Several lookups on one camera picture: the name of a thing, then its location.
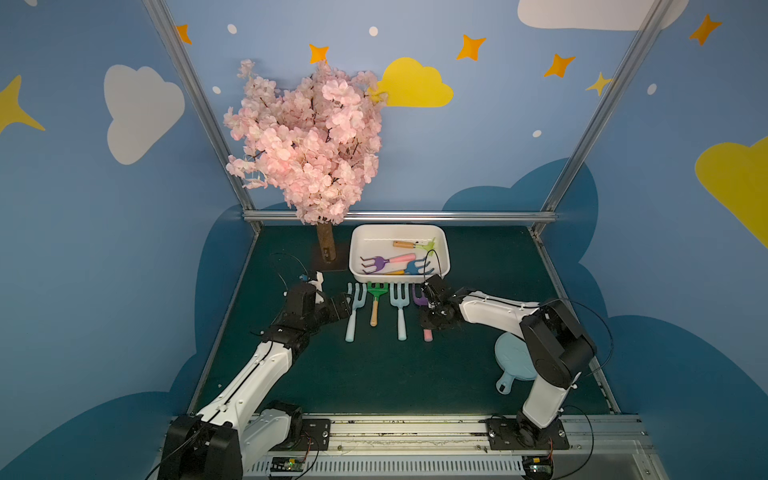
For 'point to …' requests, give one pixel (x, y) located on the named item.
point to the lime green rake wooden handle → (405, 244)
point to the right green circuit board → (537, 467)
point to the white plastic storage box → (398, 253)
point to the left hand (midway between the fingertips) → (340, 296)
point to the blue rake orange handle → (411, 269)
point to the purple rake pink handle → (380, 261)
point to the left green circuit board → (287, 464)
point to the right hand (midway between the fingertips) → (426, 319)
